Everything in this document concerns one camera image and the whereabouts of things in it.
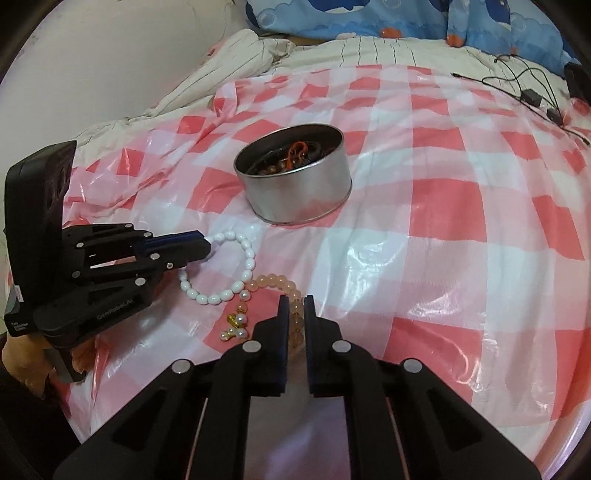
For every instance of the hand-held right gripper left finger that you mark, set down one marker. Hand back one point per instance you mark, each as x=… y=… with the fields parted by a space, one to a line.
x=277 y=350

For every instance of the striped white bed sheet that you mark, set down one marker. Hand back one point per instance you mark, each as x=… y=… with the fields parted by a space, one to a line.
x=369 y=53

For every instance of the round metal tin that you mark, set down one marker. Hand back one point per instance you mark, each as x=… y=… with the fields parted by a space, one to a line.
x=295 y=198

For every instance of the person's left hand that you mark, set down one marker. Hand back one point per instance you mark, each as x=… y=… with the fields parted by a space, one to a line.
x=18 y=360

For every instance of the red checked plastic tablecloth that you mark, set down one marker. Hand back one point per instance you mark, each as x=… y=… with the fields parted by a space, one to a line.
x=438 y=254

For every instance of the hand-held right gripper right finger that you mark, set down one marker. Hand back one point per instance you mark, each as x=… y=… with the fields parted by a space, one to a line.
x=316 y=350

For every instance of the black power adapter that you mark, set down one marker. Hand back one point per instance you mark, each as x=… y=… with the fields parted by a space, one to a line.
x=555 y=116
x=531 y=98

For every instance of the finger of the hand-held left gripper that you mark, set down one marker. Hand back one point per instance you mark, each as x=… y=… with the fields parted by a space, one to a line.
x=180 y=237
x=184 y=256

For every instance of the blue whale print quilt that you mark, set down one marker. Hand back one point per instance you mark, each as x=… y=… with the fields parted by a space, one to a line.
x=346 y=18

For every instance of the pearl and gold charm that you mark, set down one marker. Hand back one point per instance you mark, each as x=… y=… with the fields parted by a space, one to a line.
x=233 y=328

